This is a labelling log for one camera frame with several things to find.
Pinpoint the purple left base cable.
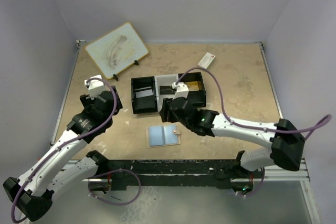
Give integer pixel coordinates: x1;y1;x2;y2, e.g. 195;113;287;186
88;168;142;206

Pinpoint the black left bin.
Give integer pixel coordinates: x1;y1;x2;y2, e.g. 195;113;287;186
131;76;158;114

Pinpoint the white middle bin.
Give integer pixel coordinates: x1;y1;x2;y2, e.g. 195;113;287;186
154;73;179;112

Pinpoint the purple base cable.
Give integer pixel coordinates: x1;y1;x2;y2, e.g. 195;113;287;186
88;168;142;206
235;168;267;199

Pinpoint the black card in middle bin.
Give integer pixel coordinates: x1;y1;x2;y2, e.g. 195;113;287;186
159;86;175;95

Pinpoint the black bin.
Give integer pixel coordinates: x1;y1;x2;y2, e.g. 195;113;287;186
131;76;158;114
181;72;207;108

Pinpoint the white board with wooden frame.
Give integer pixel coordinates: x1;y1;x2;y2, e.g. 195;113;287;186
85;22;149;79

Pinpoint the small white red box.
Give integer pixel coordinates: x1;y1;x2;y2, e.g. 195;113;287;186
197;52;216;69

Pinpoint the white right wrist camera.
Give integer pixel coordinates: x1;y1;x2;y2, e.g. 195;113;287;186
171;82;189;100

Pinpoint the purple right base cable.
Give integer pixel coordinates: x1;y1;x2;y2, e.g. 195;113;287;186
235;168;267;199

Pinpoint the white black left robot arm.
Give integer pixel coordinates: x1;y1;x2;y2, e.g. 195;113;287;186
3;86;122;223

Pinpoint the gold card in right bin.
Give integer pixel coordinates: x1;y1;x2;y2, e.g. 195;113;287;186
185;81;202;91

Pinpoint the beige card holder wallet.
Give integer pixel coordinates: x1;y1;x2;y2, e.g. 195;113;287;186
146;124;181;148

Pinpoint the black board stand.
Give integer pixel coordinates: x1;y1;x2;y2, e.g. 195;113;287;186
112;60;140;81

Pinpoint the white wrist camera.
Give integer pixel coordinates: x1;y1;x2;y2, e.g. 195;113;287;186
171;82;189;100
84;79;106;100

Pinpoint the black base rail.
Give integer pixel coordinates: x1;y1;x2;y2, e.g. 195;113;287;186
78;158;265;191

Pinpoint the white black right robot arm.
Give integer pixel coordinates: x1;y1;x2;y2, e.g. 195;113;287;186
159;97;305;177

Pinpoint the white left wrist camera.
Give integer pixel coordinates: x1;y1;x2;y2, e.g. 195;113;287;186
84;79;106;100

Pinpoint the white card in left bin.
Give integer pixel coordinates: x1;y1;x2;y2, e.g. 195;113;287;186
135;89;153;98

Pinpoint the aluminium table frame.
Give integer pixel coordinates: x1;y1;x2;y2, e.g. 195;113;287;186
18;40;321;224

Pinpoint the black right bin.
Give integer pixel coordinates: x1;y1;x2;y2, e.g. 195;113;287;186
181;72;207;108

